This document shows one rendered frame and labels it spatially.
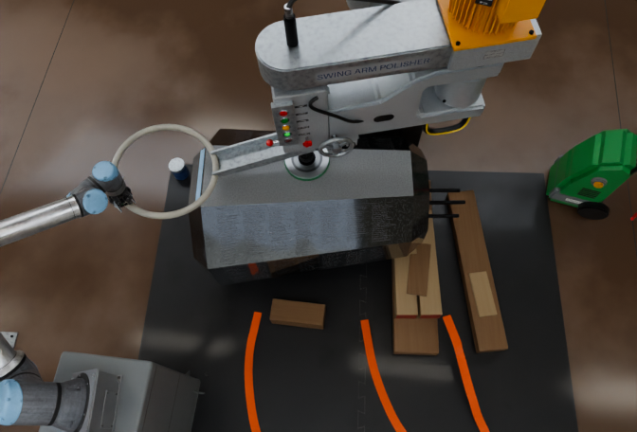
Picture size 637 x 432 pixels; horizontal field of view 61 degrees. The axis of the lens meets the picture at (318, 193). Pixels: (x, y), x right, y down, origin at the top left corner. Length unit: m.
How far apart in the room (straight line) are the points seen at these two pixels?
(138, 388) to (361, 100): 1.47
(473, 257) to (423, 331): 0.53
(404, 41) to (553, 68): 2.39
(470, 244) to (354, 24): 1.77
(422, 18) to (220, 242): 1.41
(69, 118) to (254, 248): 1.97
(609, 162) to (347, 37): 1.80
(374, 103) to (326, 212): 0.67
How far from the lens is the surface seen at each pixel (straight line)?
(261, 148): 2.54
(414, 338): 3.12
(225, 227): 2.65
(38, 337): 3.65
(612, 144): 3.31
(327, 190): 2.57
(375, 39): 1.92
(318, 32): 1.94
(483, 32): 1.93
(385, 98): 2.13
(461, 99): 2.28
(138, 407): 2.46
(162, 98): 4.02
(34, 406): 2.27
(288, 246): 2.66
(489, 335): 3.22
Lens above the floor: 3.17
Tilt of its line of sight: 66 degrees down
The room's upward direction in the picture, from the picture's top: 5 degrees counter-clockwise
